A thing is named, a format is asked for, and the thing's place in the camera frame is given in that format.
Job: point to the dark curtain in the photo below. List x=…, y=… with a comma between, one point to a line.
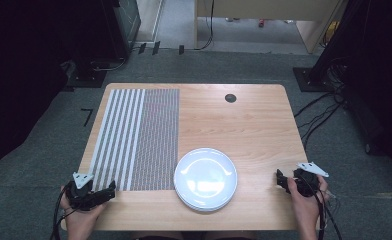
x=14, y=83

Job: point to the person's right hand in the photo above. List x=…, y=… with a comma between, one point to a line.
x=305, y=206

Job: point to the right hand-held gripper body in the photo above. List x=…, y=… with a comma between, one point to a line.
x=308, y=180

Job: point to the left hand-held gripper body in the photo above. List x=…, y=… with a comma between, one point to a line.
x=81, y=195

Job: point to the white round plate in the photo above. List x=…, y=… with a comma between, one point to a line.
x=205, y=175
x=204, y=209

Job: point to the person's left hand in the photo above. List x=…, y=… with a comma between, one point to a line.
x=84, y=216

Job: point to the black stand with flat base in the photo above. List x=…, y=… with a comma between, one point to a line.
x=312, y=78

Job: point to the black stand with square base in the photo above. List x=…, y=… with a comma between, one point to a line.
x=84, y=71

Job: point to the small red object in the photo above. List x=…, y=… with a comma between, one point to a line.
x=261, y=23

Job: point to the light wooden cabinet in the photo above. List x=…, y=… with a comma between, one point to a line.
x=267, y=8

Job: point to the yellow object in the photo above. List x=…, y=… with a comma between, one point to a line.
x=332, y=31

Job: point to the black floor tape strip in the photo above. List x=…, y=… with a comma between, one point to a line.
x=181, y=49

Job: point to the striped woven placemat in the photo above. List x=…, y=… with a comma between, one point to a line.
x=150, y=140

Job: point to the dark glass-fronted cabinet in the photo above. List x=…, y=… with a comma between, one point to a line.
x=127, y=20

